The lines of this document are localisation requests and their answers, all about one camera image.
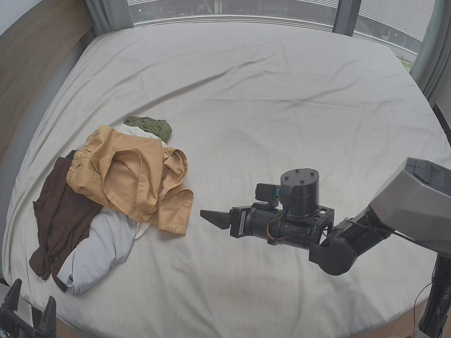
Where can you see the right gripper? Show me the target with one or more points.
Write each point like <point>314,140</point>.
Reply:
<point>257,224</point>

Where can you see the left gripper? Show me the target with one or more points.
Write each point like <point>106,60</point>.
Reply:
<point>14,324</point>

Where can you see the tan shorts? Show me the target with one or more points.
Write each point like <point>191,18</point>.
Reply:
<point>123,181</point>

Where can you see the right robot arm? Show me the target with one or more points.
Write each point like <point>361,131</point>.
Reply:
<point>405,202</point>

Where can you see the bed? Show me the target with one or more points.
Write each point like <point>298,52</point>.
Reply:
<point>246,83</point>

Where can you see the pale grey garment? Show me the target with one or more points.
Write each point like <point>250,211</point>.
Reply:
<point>98,245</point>

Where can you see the dark brown garment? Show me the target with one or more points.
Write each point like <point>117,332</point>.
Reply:
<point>60,210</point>

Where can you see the olive green garment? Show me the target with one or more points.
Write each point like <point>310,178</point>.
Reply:
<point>155,127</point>

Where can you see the cream white garment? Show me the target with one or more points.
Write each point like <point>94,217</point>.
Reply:
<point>132,131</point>

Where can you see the black garment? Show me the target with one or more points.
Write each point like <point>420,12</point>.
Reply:
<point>70,154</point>

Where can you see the window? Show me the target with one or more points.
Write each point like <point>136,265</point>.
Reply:
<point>348,5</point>

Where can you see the grey-green curtain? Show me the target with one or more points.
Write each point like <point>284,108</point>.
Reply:
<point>437,48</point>
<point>105,5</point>

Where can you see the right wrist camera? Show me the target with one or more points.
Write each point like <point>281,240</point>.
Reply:
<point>266,192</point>

